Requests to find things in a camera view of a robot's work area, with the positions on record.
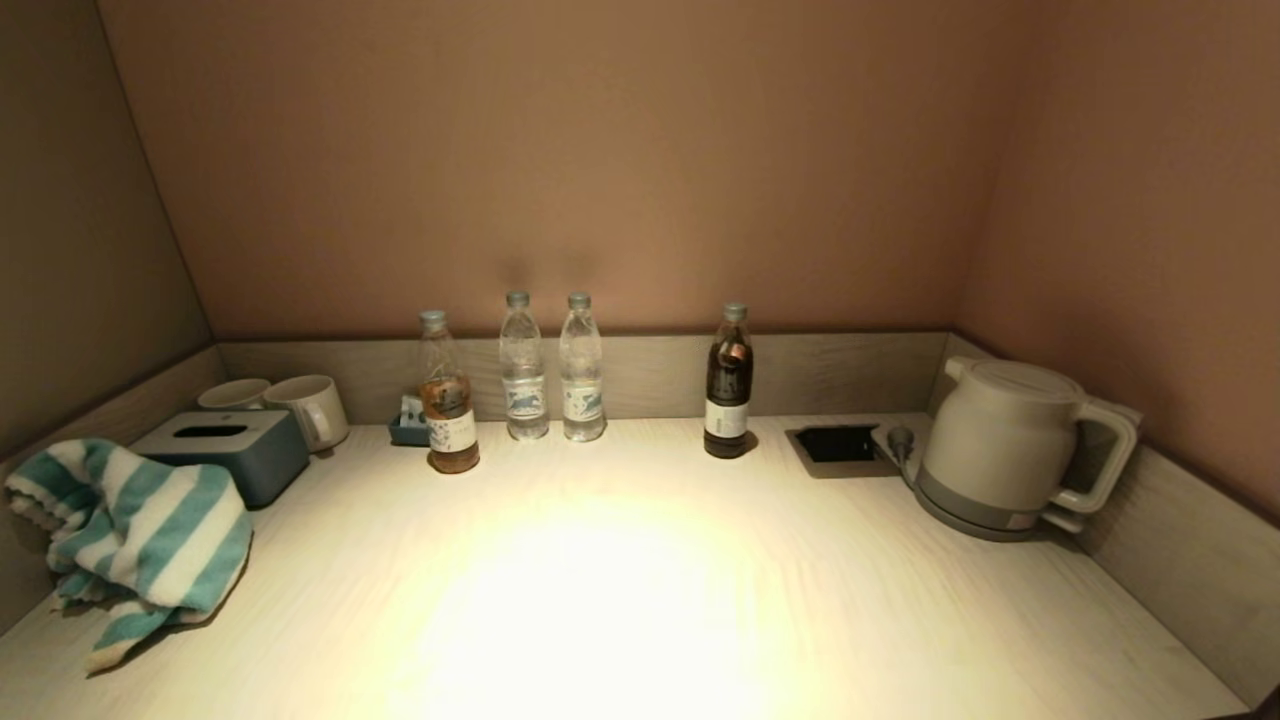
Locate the cream electric kettle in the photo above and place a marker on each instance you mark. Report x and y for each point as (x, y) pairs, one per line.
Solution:
(1000, 430)

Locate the grey kettle base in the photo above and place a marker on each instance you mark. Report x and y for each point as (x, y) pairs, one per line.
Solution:
(960, 510)

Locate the clear water bottle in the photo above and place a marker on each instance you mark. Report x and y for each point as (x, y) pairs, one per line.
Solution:
(582, 399)
(524, 399)

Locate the teal white striped towel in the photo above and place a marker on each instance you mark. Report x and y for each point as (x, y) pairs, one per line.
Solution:
(150, 530)

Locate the small blue sachet tray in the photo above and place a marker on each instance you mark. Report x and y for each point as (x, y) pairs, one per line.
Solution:
(407, 431)

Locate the dark drink bottle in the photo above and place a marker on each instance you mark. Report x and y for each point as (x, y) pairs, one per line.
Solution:
(728, 409)

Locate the white ceramic mug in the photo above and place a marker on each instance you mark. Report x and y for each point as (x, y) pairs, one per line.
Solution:
(233, 393)
(304, 404)

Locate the grey tissue box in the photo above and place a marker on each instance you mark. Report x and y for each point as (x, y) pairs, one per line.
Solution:
(250, 455)

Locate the grey power plug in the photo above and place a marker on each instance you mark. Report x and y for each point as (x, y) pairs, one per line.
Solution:
(900, 439)

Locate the recessed black power socket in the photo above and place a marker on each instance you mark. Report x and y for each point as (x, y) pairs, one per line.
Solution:
(838, 444)

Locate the amber tea bottle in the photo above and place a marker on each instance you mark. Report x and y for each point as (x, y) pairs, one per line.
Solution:
(450, 419)

